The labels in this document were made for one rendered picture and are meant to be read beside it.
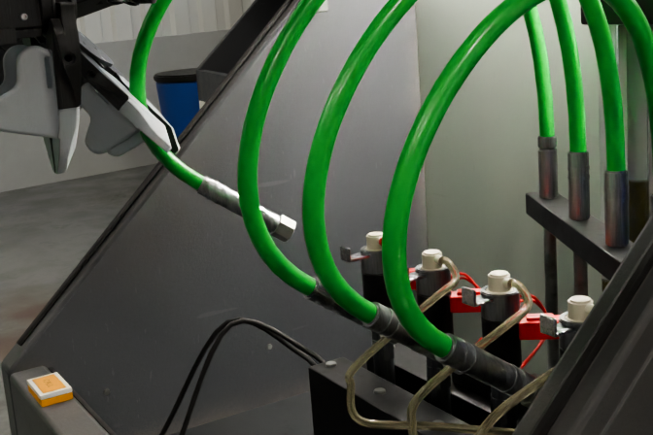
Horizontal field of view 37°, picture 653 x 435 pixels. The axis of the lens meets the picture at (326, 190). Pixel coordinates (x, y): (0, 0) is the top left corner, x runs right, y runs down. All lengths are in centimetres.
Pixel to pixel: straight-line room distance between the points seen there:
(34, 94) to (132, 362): 48
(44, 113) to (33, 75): 3
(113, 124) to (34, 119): 18
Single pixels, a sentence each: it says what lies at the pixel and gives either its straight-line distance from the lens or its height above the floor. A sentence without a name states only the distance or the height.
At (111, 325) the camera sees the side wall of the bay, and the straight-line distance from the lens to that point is 110.
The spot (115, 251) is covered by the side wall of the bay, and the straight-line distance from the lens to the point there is 108.
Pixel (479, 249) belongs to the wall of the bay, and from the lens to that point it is 120.
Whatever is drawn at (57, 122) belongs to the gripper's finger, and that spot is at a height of 124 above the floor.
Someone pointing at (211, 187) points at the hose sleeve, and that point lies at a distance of 89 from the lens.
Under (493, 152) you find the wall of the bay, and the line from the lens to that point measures 114.
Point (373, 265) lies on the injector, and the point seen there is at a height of 108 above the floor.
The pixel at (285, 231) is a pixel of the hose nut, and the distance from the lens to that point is 90.
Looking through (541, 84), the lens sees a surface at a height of 121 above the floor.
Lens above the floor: 132
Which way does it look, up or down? 12 degrees down
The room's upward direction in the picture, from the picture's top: 4 degrees counter-clockwise
